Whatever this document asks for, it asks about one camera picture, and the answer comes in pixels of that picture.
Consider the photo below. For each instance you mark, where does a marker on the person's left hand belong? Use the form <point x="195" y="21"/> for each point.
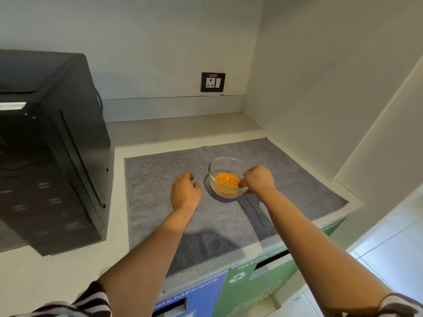
<point x="184" y="194"/>

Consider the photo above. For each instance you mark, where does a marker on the person's right hand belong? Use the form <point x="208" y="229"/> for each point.
<point x="261" y="180"/>

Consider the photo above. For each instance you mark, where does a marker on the person's right thumb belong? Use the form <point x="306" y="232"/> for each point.
<point x="242" y="184"/>

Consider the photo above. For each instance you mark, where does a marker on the person's left thumb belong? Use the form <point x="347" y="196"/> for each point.
<point x="198" y="188"/>

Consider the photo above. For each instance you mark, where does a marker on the clear glass bowl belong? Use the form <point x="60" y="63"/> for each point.
<point x="220" y="189"/>

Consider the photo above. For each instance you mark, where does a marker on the person's left forearm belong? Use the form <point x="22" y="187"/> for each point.
<point x="150" y="260"/>

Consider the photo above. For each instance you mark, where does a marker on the person's right forearm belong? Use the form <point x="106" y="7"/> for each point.
<point x="317" y="254"/>

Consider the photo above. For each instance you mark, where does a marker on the orange fried noodle snack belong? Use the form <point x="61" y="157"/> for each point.
<point x="227" y="183"/>

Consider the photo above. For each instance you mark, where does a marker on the grey towel mat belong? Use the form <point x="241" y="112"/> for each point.
<point x="224" y="224"/>

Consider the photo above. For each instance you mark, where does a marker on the green waste bin panel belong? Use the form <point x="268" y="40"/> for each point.
<point x="251" y="287"/>

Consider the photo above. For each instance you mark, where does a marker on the blue waste bin panel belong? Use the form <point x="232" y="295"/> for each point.
<point x="198" y="298"/>

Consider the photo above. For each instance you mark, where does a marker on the black microwave oven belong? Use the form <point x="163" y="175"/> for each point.
<point x="49" y="155"/>

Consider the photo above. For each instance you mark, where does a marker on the striped left sleeve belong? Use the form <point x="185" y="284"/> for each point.
<point x="79" y="305"/>

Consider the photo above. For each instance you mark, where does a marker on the striped sleeve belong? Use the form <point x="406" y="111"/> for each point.
<point x="79" y="305"/>
<point x="401" y="305"/>

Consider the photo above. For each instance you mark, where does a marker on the striped right sleeve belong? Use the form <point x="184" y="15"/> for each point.
<point x="401" y="305"/>

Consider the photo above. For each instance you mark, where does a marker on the black wall power socket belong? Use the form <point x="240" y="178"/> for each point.
<point x="212" y="82"/>

